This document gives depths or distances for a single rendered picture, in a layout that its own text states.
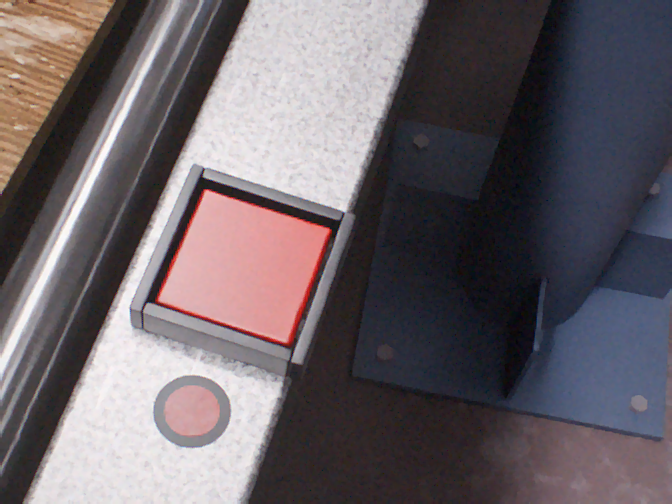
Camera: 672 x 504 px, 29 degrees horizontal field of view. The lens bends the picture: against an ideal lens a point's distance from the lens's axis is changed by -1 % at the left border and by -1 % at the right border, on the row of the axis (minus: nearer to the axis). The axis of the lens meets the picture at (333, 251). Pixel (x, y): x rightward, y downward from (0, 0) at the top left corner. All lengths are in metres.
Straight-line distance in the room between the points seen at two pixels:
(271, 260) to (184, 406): 0.07
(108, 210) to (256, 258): 0.07
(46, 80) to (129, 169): 0.05
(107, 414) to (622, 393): 1.12
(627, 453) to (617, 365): 0.11
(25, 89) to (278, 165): 0.12
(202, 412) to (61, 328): 0.07
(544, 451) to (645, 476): 0.12
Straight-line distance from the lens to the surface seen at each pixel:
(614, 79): 1.18
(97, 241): 0.57
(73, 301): 0.56
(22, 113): 0.58
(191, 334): 0.53
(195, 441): 0.53
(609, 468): 1.57
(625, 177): 1.31
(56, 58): 0.60
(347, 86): 0.62
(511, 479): 1.53
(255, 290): 0.54
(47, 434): 0.58
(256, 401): 0.54
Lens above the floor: 1.41
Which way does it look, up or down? 61 degrees down
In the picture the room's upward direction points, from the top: 11 degrees clockwise
